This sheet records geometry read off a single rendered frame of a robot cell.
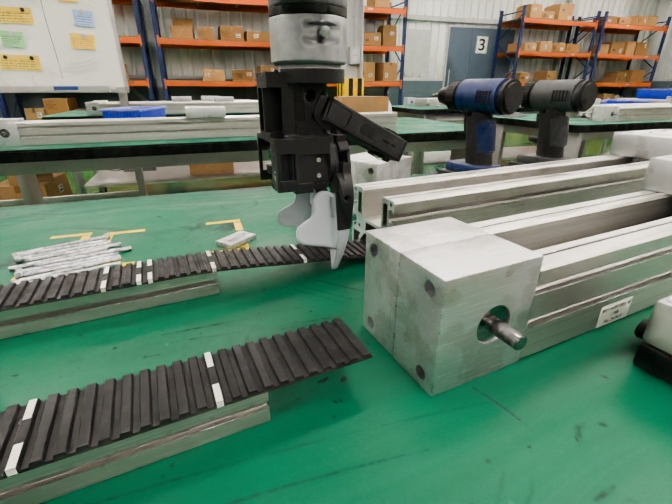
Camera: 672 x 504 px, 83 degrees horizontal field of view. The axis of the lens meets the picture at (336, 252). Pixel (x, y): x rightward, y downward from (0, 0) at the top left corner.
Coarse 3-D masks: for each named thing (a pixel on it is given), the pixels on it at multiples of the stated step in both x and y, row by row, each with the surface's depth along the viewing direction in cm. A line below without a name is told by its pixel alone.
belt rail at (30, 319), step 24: (144, 288) 37; (168, 288) 39; (192, 288) 40; (216, 288) 41; (0, 312) 33; (24, 312) 34; (48, 312) 35; (72, 312) 35; (96, 312) 36; (120, 312) 37; (0, 336) 33
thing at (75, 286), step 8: (88, 272) 38; (72, 280) 36; (80, 280) 36; (88, 280) 37; (64, 288) 35; (72, 288) 36; (80, 288) 35; (64, 296) 34; (72, 296) 34; (80, 296) 34
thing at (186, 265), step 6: (180, 258) 41; (186, 258) 42; (192, 258) 41; (180, 264) 40; (186, 264) 40; (192, 264) 40; (180, 270) 38; (186, 270) 39; (192, 270) 38; (198, 270) 39; (180, 276) 38; (186, 276) 38
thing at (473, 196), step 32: (576, 160) 68; (608, 160) 70; (384, 192) 51; (416, 192) 53; (448, 192) 47; (480, 192) 49; (512, 192) 51; (544, 192) 56; (576, 192) 57; (608, 192) 61; (384, 224) 47
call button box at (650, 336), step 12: (660, 300) 28; (660, 312) 28; (648, 324) 29; (660, 324) 28; (636, 336) 33; (648, 336) 29; (660, 336) 28; (648, 348) 29; (660, 348) 29; (636, 360) 30; (648, 360) 30; (660, 360) 29; (660, 372) 29
